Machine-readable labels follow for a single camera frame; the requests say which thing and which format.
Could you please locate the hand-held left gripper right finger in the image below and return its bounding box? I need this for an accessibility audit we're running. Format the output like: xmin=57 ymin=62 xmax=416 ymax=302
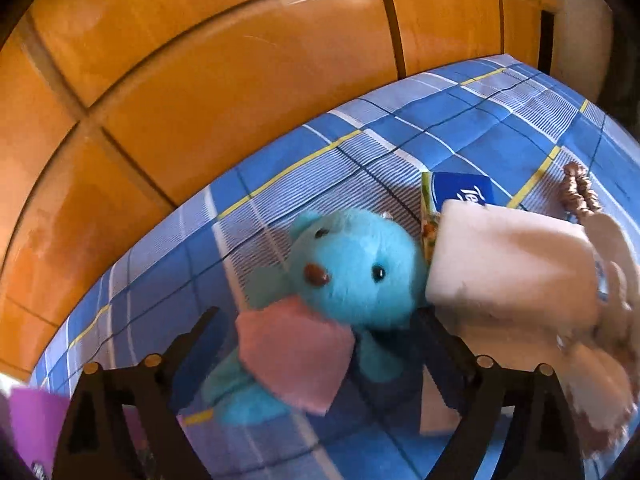
xmin=419 ymin=307 xmax=587 ymax=480

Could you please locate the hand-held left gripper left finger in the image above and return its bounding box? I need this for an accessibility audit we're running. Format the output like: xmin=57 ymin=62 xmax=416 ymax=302
xmin=52 ymin=305 xmax=222 ymax=480

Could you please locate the blue teddy bear pink scarf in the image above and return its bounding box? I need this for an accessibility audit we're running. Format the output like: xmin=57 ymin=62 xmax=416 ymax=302
xmin=207 ymin=207 xmax=431 ymax=426

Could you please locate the beige plush toy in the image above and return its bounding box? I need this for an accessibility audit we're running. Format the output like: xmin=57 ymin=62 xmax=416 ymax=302
xmin=452 ymin=212 xmax=640 ymax=461

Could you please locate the blue tissue packet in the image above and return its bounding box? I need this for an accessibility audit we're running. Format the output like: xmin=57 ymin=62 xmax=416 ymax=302
xmin=420 ymin=170 xmax=497 ymax=263

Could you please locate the purple packet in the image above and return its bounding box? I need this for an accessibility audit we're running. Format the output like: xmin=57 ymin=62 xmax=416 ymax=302
xmin=10 ymin=386 xmax=71 ymax=471

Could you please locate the blue plaid bed blanket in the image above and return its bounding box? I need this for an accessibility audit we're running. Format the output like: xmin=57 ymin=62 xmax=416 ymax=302
xmin=30 ymin=55 xmax=640 ymax=480

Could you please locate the wooden wardrobe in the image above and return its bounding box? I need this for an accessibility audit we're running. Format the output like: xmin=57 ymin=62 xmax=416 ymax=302
xmin=0 ymin=0 xmax=561 ymax=386

